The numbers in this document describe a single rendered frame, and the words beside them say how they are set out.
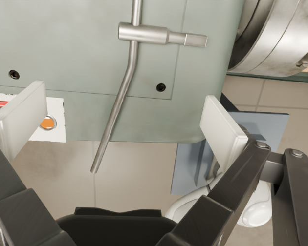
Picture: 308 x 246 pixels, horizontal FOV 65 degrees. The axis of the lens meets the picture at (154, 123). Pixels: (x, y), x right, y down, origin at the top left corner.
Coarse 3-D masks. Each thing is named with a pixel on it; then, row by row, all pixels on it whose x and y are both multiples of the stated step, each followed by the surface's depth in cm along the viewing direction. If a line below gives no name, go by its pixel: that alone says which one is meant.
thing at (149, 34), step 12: (120, 24) 30; (144, 24) 31; (120, 36) 30; (132, 36) 30; (144, 36) 30; (156, 36) 30; (168, 36) 31; (180, 36) 31; (192, 36) 31; (204, 36) 31
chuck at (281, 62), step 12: (300, 0) 34; (300, 12) 34; (288, 24) 36; (300, 24) 36; (288, 36) 37; (300, 36) 37; (276, 48) 39; (288, 48) 39; (300, 48) 39; (264, 60) 41; (276, 60) 41; (288, 60) 41; (252, 72) 47; (264, 72) 46; (276, 72) 46; (288, 72) 46
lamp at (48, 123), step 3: (45, 117) 37; (45, 120) 37; (48, 120) 37; (51, 120) 37; (42, 123) 37; (45, 123) 37; (48, 123) 37; (51, 123) 37; (42, 126) 37; (45, 126) 37; (48, 126) 37; (51, 126) 37
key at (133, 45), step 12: (132, 0) 29; (132, 12) 30; (132, 24) 30; (132, 48) 32; (132, 60) 32; (132, 72) 33; (120, 96) 35; (120, 108) 36; (108, 120) 37; (108, 132) 37; (96, 156) 40; (96, 168) 41
